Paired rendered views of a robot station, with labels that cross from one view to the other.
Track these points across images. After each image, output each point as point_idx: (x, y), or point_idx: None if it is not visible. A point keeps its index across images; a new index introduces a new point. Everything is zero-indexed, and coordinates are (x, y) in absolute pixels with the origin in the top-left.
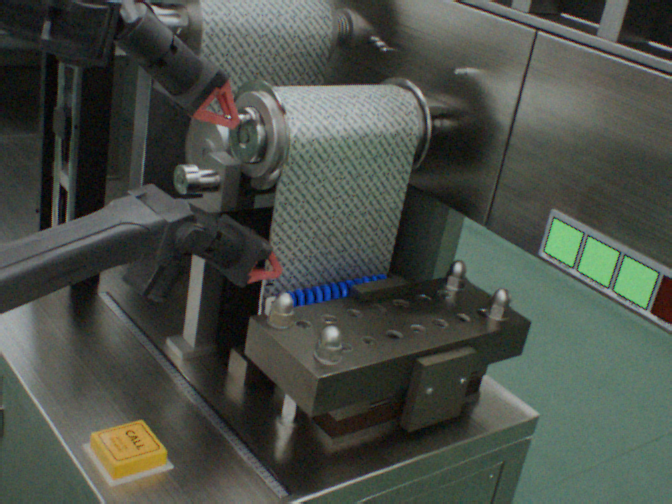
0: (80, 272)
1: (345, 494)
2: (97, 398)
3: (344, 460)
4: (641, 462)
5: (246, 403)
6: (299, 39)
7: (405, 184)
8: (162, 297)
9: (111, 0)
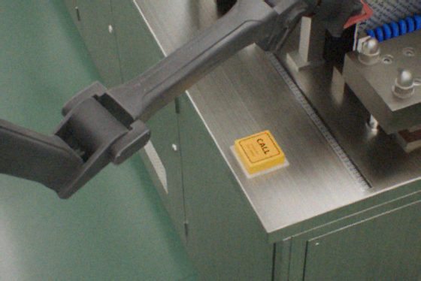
0: (219, 62)
1: (413, 185)
2: (238, 108)
3: (415, 160)
4: None
5: (343, 110)
6: None
7: None
8: (278, 49)
9: None
